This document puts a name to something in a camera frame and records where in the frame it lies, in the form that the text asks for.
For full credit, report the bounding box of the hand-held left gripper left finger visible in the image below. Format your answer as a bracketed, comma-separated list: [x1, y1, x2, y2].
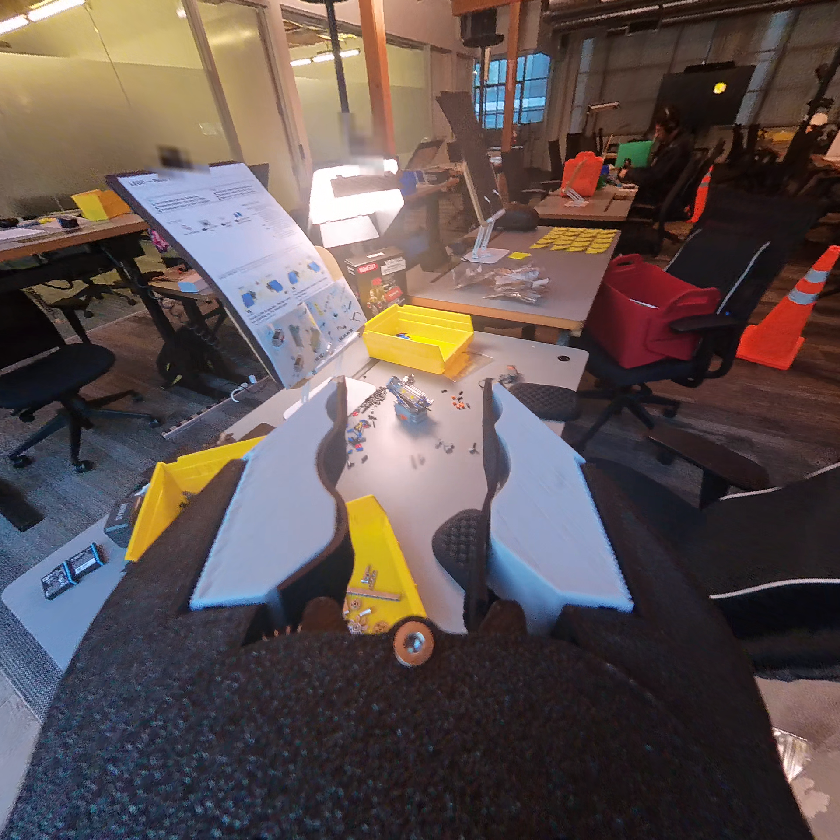
[190, 375, 353, 611]

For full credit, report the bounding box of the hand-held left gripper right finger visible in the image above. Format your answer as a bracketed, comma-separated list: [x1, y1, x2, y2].
[481, 379, 636, 634]

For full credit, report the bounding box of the grey desk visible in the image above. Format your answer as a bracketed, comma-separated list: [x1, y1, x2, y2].
[0, 331, 592, 670]

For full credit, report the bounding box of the background desk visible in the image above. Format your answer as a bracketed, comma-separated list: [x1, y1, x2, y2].
[535, 187, 637, 227]
[0, 213, 152, 263]

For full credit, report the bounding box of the pile of brown brick parts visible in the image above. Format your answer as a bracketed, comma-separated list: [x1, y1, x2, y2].
[344, 564, 403, 634]

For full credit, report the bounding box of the white power strip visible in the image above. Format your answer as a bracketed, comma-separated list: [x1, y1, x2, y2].
[161, 387, 263, 439]

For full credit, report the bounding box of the scatter of small mixed parts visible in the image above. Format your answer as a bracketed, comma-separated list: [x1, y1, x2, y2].
[344, 387, 388, 470]

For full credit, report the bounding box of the dark flat box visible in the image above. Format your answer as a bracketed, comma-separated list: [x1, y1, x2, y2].
[105, 489, 148, 547]

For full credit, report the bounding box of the black office chair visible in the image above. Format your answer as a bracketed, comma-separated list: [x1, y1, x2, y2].
[577, 315, 742, 454]
[0, 289, 161, 473]

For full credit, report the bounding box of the brick engine model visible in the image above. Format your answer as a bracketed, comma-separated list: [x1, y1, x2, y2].
[386, 374, 434, 424]

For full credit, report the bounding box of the black chair white piping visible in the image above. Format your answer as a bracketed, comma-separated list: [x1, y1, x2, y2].
[646, 420, 840, 680]
[663, 187, 821, 368]

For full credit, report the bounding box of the red tote bag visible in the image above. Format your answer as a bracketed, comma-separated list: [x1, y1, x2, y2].
[587, 255, 723, 370]

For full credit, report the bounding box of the wooden background table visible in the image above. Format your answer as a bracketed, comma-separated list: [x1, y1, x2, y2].
[407, 226, 621, 329]

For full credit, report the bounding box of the pile of clear plastic bags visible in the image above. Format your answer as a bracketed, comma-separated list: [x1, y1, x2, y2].
[453, 266, 549, 304]

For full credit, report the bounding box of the black printed kit box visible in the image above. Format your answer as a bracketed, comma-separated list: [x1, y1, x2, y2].
[344, 246, 408, 322]

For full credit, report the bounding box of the printed instruction booklet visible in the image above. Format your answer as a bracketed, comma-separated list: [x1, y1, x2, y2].
[108, 163, 365, 388]

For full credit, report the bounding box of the group of yellow sticky notes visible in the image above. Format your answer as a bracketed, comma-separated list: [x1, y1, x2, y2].
[530, 226, 618, 255]

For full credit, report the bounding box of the orange traffic cone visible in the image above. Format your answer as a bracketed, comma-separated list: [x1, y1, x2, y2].
[736, 246, 840, 371]
[686, 164, 714, 224]

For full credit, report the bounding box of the white lamp panel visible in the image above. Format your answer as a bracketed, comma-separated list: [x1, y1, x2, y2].
[308, 164, 404, 247]

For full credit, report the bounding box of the orange box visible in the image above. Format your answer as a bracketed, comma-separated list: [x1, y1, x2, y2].
[562, 152, 605, 198]

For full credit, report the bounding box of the black light bar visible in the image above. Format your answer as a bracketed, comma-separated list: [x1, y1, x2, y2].
[436, 91, 511, 265]

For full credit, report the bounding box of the black display screen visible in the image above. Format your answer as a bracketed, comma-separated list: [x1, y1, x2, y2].
[656, 64, 756, 129]

